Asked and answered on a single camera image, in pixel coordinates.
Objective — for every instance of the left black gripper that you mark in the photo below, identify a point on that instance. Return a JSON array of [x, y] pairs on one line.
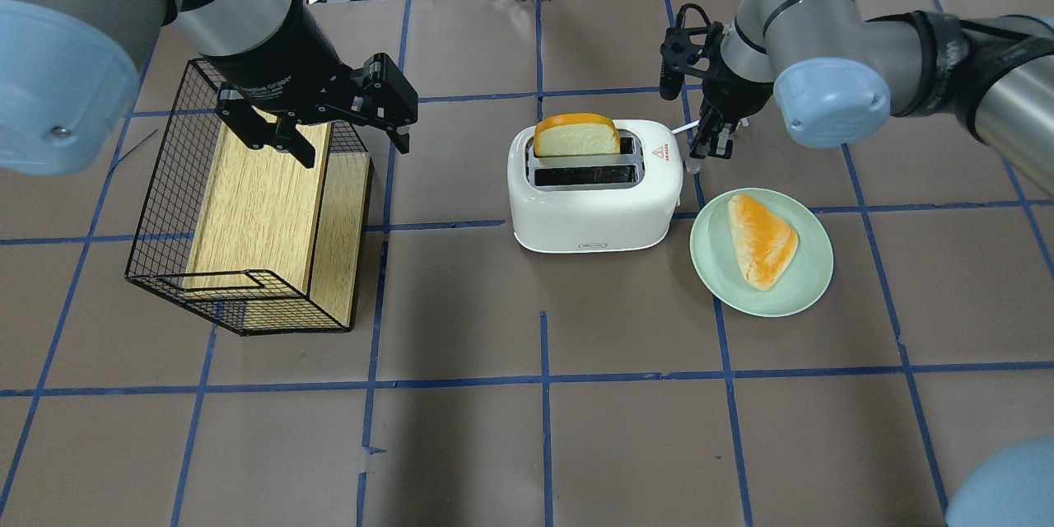
[[290, 58]]

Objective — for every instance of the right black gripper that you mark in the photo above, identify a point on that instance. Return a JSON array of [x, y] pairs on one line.
[[732, 95]]

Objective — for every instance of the white toaster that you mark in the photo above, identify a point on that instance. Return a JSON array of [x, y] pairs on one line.
[[604, 203]]

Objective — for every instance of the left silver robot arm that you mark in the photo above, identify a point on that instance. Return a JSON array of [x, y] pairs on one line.
[[71, 70]]

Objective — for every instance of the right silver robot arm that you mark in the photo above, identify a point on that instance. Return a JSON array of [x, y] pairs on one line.
[[837, 78]]

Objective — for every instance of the bread slice in toaster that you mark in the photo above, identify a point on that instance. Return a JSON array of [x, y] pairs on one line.
[[576, 134]]

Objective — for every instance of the triangular bread on plate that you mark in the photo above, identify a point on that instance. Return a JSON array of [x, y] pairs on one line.
[[764, 243]]

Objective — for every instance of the wooden board in basket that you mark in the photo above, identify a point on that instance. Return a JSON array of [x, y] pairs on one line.
[[276, 244]]

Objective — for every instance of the light green plate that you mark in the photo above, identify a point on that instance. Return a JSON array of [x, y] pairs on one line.
[[803, 283]]

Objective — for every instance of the black wire basket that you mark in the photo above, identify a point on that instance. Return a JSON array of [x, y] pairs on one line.
[[165, 231]]

